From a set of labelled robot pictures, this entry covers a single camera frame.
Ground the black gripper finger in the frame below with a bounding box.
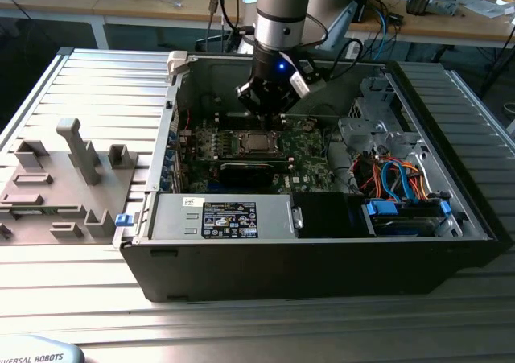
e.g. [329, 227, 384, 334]
[235, 80, 271, 130]
[268, 92, 302, 130]

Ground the metal socket cover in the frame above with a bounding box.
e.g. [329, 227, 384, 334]
[239, 130, 282, 157]

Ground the green motherboard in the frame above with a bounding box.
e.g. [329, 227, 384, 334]
[176, 115, 337, 193]

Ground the silver metal drive cage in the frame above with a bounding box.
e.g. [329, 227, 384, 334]
[337, 76, 423, 155]

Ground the beige case latch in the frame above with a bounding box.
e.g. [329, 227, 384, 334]
[167, 51, 190, 76]

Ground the black graphics card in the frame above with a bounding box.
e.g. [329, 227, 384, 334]
[211, 157, 290, 187]

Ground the black plastic shroud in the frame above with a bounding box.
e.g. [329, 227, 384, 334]
[291, 192, 377, 239]

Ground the hard disk in blue carrier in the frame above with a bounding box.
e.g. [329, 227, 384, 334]
[361, 200, 451, 237]

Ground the grey power supply unit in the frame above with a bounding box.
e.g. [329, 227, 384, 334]
[146, 193, 297, 241]

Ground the wooden desk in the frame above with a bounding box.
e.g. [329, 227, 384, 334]
[341, 0, 515, 52]
[0, 0, 258, 50]

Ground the copper heatsink cooler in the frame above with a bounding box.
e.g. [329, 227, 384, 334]
[405, 0, 459, 17]

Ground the black PC case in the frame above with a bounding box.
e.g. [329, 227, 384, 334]
[120, 51, 504, 303]

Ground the grey parts rack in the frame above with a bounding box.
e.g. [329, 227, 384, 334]
[0, 117, 140, 245]

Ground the pale blue teach pendant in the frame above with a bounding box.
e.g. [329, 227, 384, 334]
[0, 334, 85, 363]

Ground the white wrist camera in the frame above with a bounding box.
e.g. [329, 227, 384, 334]
[288, 59, 328, 98]

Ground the red wire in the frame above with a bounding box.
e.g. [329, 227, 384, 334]
[176, 105, 192, 129]

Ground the black camera cable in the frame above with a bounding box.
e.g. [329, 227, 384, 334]
[321, 37, 365, 80]

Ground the blue wire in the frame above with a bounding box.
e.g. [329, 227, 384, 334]
[380, 159, 419, 205]

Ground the orange wire bundle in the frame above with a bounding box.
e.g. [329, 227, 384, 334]
[357, 157, 431, 201]

